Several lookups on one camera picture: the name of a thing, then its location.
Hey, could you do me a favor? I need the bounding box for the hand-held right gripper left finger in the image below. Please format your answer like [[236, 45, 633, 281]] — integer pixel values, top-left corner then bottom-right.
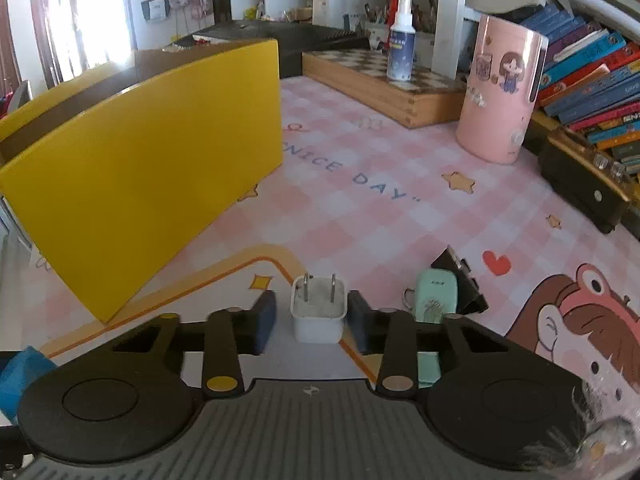
[[107, 290, 278, 396]]

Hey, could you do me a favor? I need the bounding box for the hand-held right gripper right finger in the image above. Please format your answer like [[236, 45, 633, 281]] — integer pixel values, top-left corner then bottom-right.
[[346, 290, 513, 396]]

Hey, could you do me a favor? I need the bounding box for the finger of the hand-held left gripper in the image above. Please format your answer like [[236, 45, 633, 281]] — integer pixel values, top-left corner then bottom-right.
[[0, 347, 57, 423]]

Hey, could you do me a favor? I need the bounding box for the white charger plug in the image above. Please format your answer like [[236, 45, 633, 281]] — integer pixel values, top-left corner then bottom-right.
[[290, 274, 348, 345]]

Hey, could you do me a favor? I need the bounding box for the mint green keychain gadget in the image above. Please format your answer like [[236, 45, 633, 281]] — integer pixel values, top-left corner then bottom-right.
[[403, 269, 459, 390]]

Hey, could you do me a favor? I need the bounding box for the black binder clip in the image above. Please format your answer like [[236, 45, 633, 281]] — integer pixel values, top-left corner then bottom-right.
[[430, 245, 489, 317]]

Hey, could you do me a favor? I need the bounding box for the yellow cardboard box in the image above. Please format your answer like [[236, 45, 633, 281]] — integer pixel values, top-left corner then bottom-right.
[[0, 38, 285, 325]]

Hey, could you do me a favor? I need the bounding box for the pink checked desktop mat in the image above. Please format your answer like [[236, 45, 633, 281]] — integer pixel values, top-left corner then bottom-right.
[[0, 72, 640, 480]]

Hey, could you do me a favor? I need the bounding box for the wooden chessboard box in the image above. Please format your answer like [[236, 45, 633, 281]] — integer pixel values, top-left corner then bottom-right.
[[301, 47, 468, 129]]

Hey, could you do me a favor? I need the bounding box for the pink cartoon tumbler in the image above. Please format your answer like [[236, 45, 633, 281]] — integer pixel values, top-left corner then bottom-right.
[[455, 15, 550, 165]]

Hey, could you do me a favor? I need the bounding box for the black box with gems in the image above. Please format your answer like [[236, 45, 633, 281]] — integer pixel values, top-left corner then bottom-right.
[[538, 129, 633, 234]]

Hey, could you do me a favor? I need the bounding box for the grey fluffy fabric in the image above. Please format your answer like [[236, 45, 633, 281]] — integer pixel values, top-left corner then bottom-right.
[[520, 385, 640, 480]]

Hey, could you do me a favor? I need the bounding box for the white spray bottle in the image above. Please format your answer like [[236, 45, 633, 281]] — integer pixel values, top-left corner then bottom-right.
[[386, 0, 417, 82]]

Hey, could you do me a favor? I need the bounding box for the black electronic keyboard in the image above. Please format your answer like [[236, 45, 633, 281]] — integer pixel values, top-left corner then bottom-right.
[[162, 20, 371, 79]]

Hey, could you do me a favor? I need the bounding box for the white pen holder with pens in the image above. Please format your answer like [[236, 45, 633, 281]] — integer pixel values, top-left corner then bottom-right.
[[364, 4, 391, 50], [415, 0, 438, 56]]

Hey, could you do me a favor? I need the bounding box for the white bookshelf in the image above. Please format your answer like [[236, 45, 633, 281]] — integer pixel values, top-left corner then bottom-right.
[[432, 0, 640, 81]]

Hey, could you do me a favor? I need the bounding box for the dark tote bag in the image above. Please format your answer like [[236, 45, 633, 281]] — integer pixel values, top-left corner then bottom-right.
[[141, 0, 169, 23]]

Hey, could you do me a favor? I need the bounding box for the row of blue books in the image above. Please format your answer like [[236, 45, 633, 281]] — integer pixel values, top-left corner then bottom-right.
[[520, 2, 640, 176]]

